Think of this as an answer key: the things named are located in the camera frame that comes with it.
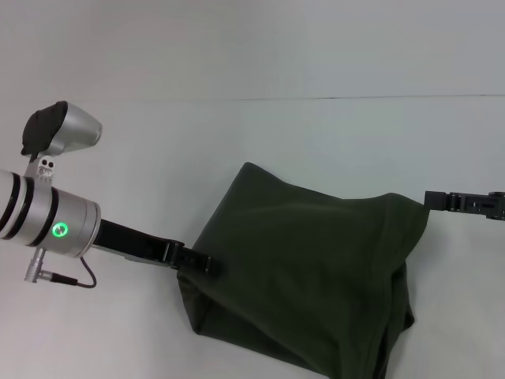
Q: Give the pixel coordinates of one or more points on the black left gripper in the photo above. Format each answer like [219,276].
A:
[134,242]

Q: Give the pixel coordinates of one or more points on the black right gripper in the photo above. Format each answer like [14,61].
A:
[485,205]

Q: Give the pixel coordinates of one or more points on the dark green FREE t-shirt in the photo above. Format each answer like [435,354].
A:
[307,268]

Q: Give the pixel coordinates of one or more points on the silver black wrist camera box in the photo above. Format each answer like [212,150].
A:
[63,126]

